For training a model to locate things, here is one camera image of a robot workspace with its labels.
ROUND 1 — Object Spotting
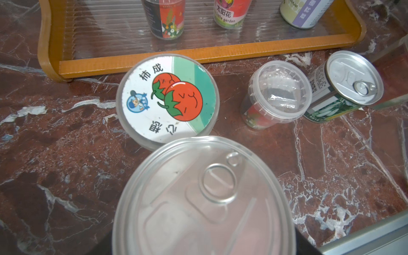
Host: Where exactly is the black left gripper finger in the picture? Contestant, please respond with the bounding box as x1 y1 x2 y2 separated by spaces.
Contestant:
295 228 323 255

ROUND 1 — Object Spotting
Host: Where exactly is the green white tin can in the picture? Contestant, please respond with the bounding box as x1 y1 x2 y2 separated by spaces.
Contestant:
112 136 296 255

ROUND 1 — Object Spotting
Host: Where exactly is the small clear tub pink label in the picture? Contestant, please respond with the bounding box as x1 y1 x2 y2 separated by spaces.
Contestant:
241 61 312 130

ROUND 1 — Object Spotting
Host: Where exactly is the green silver-top tin can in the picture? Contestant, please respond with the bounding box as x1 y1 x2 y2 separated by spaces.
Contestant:
304 51 384 123

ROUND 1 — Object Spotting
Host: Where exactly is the tall jar strawberry lid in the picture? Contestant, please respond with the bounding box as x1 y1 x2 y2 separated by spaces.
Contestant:
116 54 220 152

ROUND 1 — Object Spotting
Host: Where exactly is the silver grey tin can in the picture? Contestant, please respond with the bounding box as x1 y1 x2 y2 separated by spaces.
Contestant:
279 0 334 29

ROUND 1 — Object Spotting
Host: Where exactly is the small clear tub red label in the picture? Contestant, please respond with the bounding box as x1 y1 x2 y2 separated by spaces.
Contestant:
141 0 186 40

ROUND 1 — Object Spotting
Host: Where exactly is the orange wooden three-tier shelf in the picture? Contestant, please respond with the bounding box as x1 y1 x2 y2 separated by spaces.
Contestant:
38 1 367 81

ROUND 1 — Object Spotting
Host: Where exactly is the aluminium front rail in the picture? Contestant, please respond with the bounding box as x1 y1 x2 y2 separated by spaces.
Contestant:
319 210 408 255

